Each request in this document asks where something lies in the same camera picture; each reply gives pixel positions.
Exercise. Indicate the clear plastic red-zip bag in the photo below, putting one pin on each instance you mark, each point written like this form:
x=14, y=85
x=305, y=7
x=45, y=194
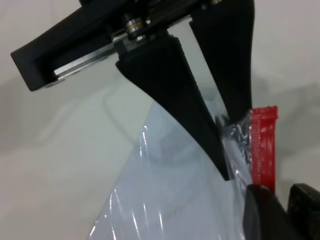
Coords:
x=180, y=200

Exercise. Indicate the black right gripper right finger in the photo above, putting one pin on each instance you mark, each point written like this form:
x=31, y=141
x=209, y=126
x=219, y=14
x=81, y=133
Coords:
x=306, y=217

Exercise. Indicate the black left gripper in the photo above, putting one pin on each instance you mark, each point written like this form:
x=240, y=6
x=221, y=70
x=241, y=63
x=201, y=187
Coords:
x=87, y=35

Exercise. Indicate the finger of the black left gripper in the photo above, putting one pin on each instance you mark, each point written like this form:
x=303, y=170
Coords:
x=175, y=87
x=230, y=62

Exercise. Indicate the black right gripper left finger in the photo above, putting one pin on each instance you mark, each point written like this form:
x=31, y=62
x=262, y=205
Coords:
x=262, y=217

